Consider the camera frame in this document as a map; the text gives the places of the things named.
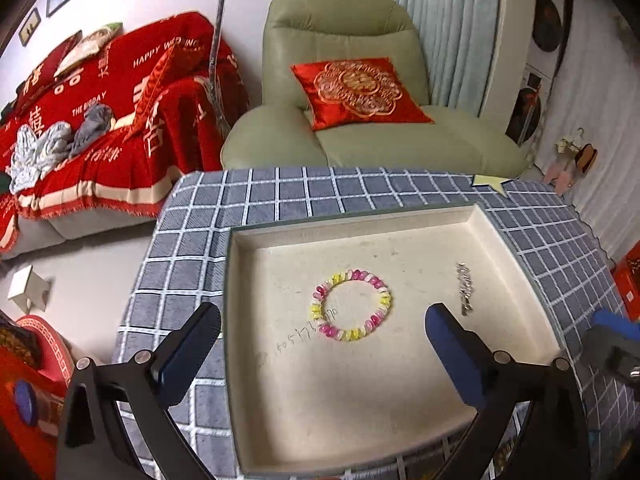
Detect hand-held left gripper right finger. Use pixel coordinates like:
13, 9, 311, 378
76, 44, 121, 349
424, 302, 593, 480

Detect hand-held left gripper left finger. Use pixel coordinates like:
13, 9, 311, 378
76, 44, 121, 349
55, 302, 223, 480

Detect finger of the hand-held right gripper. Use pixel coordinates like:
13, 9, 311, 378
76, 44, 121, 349
580, 309, 640, 393

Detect cream tray with grey rim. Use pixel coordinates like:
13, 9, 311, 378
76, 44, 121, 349
225, 203, 563, 478

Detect pink yellow beaded bracelet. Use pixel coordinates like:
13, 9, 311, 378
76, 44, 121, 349
311, 269, 393, 343

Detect red plastic stool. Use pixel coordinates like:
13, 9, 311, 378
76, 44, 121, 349
611, 241, 640, 320

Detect silver rhinestone hair clip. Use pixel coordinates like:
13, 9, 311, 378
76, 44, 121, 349
455, 261, 476, 317

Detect grey checked tablecloth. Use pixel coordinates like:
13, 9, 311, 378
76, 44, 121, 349
111, 167, 640, 480

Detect red patterned box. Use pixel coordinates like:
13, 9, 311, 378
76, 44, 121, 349
0, 314, 77, 480

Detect light grey sofa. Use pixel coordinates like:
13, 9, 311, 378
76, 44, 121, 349
0, 207, 158, 261

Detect white box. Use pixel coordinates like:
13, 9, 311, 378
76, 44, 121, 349
7, 266, 54, 311

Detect pink slippers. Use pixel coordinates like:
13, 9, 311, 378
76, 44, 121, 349
544, 159, 577, 194

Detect yellow star sticker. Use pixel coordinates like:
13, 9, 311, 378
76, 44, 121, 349
470, 172, 514, 197

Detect brown slippers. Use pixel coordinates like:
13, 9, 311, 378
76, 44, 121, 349
574, 144, 599, 174

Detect red printed blanket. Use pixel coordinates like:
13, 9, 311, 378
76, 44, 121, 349
0, 10, 251, 256

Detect grey crumpled cloth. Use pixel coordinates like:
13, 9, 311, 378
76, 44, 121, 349
67, 103, 119, 159

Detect white washing machine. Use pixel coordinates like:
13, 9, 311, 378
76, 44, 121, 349
505, 66, 553, 151

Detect light blue crumpled cloth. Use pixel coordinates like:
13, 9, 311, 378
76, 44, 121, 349
9, 121, 74, 194

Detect red satin pillow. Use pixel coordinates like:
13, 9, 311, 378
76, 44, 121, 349
122, 45, 191, 142

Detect red embroidered cushion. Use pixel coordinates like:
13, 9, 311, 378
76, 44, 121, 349
290, 57, 436, 132

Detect silver floor lamp pole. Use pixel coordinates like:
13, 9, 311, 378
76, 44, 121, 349
206, 0, 237, 133

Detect light blue curtain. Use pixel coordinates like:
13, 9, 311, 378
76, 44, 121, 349
392, 0, 502, 117

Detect dark red pillow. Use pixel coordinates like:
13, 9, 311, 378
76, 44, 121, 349
15, 30, 83, 111

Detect white green printed pillow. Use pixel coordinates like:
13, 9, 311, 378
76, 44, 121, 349
54, 21, 124, 78

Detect white dryer with black door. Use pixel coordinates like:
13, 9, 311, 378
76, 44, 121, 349
525, 0, 576, 78

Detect green leather armchair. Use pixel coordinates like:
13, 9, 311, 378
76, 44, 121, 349
220, 0, 531, 176

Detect small framed wall picture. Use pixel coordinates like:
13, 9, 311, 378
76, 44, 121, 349
19, 7, 42, 46

